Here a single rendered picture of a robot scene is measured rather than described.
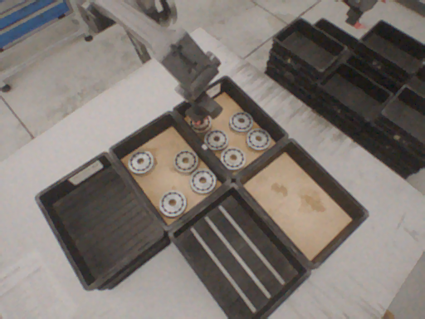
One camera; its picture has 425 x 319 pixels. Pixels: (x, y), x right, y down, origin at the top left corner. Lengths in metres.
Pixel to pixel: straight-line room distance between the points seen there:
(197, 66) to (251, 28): 2.40
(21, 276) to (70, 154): 0.53
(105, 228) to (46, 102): 1.72
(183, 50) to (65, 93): 2.17
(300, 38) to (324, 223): 1.41
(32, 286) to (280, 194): 1.03
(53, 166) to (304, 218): 1.12
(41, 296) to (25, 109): 1.73
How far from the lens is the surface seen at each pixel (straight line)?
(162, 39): 0.58
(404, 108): 2.10
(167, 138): 1.23
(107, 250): 1.13
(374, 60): 2.20
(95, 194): 1.20
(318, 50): 2.16
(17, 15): 2.70
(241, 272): 1.07
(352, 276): 1.32
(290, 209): 1.14
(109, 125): 1.48
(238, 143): 1.21
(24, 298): 1.38
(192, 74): 0.58
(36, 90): 2.81
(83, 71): 2.77
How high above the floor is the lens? 1.89
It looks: 65 degrees down
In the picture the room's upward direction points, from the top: 3 degrees clockwise
